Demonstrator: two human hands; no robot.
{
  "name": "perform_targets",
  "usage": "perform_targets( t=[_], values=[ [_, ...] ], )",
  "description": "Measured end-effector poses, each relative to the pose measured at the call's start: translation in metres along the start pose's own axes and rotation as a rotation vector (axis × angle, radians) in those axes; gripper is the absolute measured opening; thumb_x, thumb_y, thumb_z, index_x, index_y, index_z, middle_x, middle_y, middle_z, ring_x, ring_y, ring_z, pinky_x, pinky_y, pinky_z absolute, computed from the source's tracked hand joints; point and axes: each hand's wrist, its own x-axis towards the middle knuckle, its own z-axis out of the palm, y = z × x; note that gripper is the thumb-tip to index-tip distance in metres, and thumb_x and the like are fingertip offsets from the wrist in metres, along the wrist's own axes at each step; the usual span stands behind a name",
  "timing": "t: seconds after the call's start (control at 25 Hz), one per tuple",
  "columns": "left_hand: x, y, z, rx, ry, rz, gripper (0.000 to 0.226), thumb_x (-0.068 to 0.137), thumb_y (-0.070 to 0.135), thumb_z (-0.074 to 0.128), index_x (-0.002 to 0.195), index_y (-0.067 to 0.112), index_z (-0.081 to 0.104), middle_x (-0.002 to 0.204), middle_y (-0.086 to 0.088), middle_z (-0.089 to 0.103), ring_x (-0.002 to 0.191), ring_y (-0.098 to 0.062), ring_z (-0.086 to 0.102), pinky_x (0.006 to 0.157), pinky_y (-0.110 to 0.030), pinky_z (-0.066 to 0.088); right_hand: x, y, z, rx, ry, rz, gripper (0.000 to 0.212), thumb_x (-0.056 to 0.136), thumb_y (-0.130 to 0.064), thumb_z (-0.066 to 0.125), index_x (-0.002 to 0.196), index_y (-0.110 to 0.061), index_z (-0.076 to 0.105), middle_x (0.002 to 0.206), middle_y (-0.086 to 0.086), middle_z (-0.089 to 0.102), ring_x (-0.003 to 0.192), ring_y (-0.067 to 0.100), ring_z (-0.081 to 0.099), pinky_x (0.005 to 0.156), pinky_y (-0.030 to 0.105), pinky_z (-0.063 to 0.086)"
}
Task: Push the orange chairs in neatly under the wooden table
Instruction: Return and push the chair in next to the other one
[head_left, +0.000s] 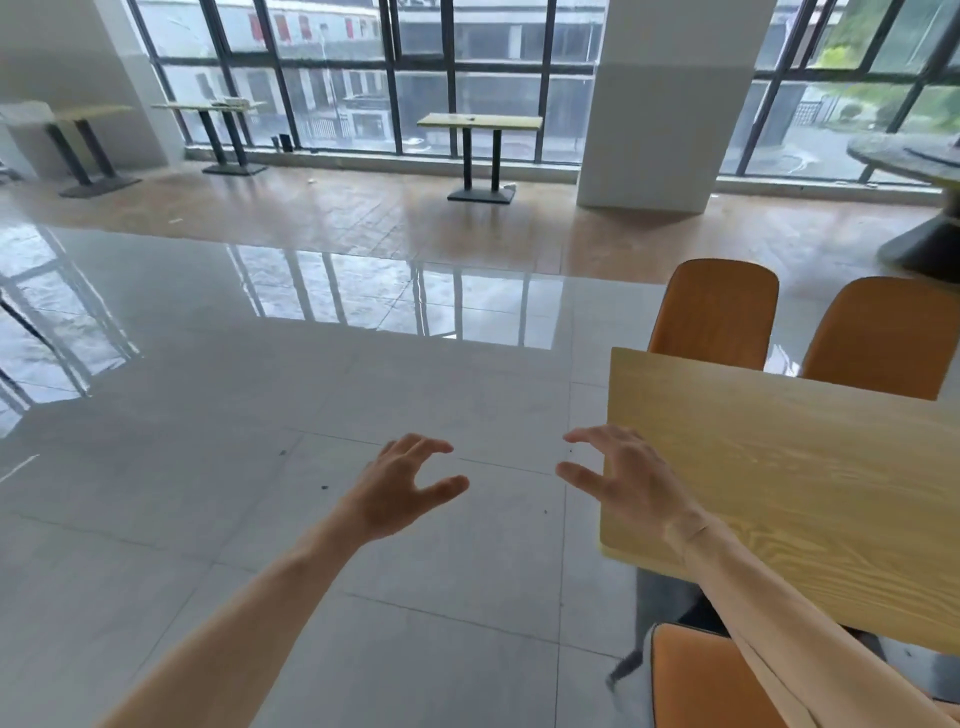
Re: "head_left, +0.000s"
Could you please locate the yellow table with black legs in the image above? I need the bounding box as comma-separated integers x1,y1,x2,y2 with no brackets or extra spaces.
151,99,269,178
416,112,543,206
43,104,144,200

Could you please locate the person's left hand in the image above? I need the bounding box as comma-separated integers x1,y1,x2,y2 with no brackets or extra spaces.
348,433,471,546

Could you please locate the round dark grey table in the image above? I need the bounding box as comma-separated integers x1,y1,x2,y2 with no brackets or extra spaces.
846,132,960,284

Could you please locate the person's left forearm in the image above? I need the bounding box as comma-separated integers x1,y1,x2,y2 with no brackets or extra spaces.
96,516,375,728

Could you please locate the person's right hand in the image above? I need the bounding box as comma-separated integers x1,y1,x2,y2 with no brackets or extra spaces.
555,424,708,558

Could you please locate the person's right forearm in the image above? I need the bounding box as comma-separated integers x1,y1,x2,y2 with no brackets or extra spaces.
664,513,960,728

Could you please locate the black framed window wall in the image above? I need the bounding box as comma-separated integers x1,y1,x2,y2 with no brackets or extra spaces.
124,0,610,165
717,0,960,185

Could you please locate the orange chair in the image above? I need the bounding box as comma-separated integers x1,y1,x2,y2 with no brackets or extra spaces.
648,258,780,372
800,276,960,402
649,621,790,728

